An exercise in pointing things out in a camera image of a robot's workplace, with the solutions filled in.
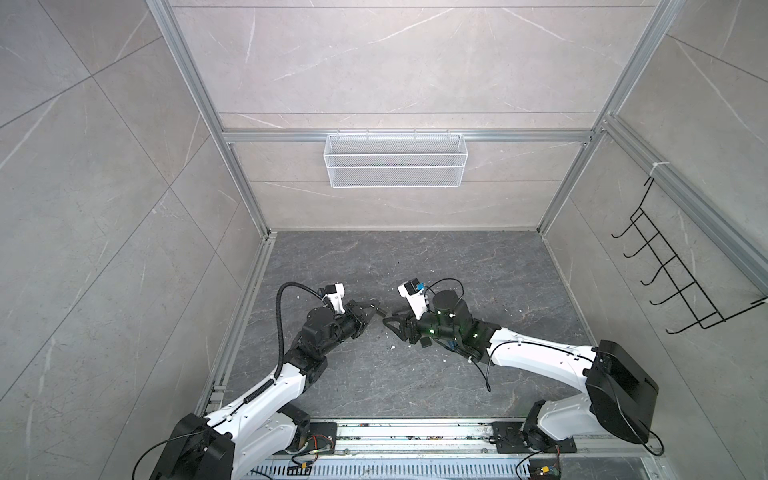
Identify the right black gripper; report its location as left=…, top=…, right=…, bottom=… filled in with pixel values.
left=382, top=304, right=461, bottom=346

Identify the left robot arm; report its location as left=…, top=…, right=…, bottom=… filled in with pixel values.
left=149, top=300, right=386, bottom=479

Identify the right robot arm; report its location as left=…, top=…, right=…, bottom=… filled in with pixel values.
left=383, top=288, right=659, bottom=451

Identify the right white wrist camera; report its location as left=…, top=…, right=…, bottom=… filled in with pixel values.
left=398, top=278, right=429, bottom=320

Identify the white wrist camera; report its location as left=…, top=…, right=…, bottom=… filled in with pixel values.
left=398, top=278, right=429, bottom=320
left=319, top=283, right=345, bottom=315

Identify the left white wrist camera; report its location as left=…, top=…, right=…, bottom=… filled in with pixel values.
left=319, top=283, right=345, bottom=315

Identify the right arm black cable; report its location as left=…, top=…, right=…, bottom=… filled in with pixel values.
left=424, top=277, right=466, bottom=300

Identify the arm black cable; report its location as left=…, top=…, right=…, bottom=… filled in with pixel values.
left=273, top=281, right=325, bottom=380
left=424, top=277, right=466, bottom=300

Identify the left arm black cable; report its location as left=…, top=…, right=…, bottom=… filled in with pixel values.
left=273, top=281, right=325, bottom=380

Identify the aluminium front rail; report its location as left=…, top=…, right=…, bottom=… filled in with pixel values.
left=240, top=418, right=675, bottom=479

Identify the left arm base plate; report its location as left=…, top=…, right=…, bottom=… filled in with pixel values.
left=283, top=421, right=338, bottom=455

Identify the white wire mesh basket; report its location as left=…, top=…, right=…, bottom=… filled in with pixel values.
left=323, top=133, right=469, bottom=188

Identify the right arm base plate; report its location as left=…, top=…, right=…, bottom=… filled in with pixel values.
left=489, top=421, right=577, bottom=454

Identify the black wire hook rack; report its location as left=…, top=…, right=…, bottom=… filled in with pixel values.
left=611, top=177, right=767, bottom=335

